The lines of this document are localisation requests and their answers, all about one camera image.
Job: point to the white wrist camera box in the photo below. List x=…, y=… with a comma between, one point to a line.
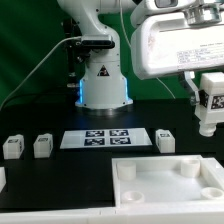
x=146, y=8

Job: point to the white sheet with markers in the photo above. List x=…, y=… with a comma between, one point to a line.
x=105, y=138

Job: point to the white square tabletop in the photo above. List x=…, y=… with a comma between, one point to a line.
x=161, y=180

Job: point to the white obstacle piece left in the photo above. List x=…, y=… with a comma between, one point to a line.
x=2, y=178

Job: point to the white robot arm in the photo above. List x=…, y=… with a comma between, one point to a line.
x=103, y=86

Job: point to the white front table rail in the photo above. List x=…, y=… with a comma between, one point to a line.
x=202, y=212

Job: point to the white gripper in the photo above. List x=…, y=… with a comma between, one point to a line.
x=165, y=44

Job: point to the white obstacle wall right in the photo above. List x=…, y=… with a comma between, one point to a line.
x=212, y=172

